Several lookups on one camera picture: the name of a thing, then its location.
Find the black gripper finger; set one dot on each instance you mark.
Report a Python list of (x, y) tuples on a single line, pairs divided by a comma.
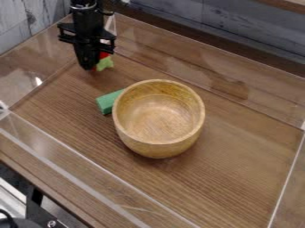
[(96, 56), (81, 51)]

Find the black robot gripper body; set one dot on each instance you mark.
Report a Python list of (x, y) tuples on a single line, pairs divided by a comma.
[(86, 30)]

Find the red plush tomato toy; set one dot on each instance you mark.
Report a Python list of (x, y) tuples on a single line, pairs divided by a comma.
[(105, 62)]

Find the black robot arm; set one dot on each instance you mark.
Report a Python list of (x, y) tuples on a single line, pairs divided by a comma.
[(89, 4)]

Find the green rectangular block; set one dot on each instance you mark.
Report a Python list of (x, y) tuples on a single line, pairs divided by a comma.
[(106, 101)]

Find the round wooden bowl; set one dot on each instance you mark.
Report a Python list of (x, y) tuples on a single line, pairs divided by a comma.
[(159, 118)]

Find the clear acrylic tray walls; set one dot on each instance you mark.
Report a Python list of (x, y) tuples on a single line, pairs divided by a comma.
[(239, 179)]

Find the clear acrylic corner bracket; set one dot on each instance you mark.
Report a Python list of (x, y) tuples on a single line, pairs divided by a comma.
[(110, 24)]

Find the black metal table frame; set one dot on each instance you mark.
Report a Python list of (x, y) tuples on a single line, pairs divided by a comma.
[(26, 202)]

